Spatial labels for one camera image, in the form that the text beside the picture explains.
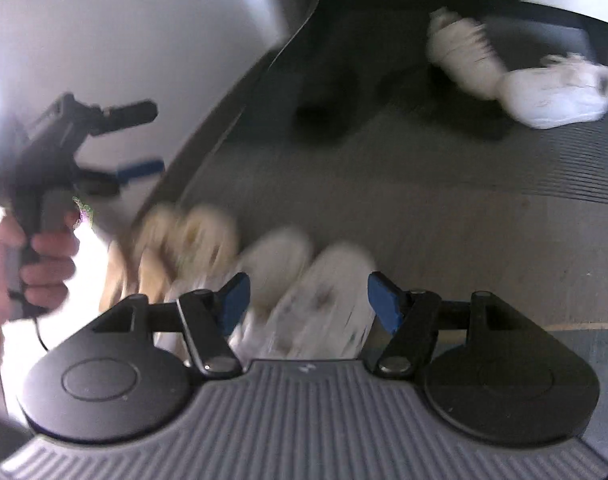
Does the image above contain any person's left hand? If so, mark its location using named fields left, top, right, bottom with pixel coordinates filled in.
left=0, top=216, right=79, bottom=322

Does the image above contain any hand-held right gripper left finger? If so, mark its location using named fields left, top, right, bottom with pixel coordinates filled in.
left=91, top=271, right=252, bottom=377

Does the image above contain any grey ribbed door mat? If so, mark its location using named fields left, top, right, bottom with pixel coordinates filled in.
left=134, top=10, right=608, bottom=331

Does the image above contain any beige clog with holes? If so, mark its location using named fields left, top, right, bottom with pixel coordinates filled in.
left=101, top=205, right=185, bottom=311
left=174, top=205, right=242, bottom=286

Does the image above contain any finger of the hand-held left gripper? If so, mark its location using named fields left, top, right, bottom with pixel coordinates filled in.
left=101, top=101, right=159, bottom=133
left=86, top=158, right=165, bottom=196

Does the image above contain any cream lace-up sneaker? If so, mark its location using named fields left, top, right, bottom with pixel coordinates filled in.
left=271, top=242, right=379, bottom=361
left=236, top=227, right=315, bottom=311

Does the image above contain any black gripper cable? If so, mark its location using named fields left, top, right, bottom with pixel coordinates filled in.
left=32, top=317, right=52, bottom=353

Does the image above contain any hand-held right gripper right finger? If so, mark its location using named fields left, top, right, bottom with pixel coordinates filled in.
left=366, top=270, right=527, bottom=380

